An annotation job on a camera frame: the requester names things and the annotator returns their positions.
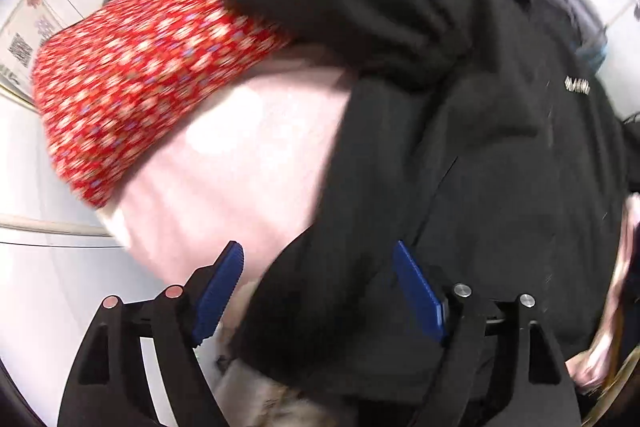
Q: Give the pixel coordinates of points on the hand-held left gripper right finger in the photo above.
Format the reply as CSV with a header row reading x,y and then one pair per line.
x,y
415,287

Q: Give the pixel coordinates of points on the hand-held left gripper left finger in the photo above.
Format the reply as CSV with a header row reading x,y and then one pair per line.
x,y
222,279

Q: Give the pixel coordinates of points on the black jacket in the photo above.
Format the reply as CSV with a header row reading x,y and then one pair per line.
x,y
475,167

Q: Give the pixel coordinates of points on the pale pink bed sheet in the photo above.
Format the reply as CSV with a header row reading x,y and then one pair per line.
x,y
240,187

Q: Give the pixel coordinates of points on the red floral cloth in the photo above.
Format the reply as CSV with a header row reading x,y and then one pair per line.
x,y
145,82

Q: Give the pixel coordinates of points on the wall poster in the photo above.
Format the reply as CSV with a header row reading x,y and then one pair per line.
x,y
25,47

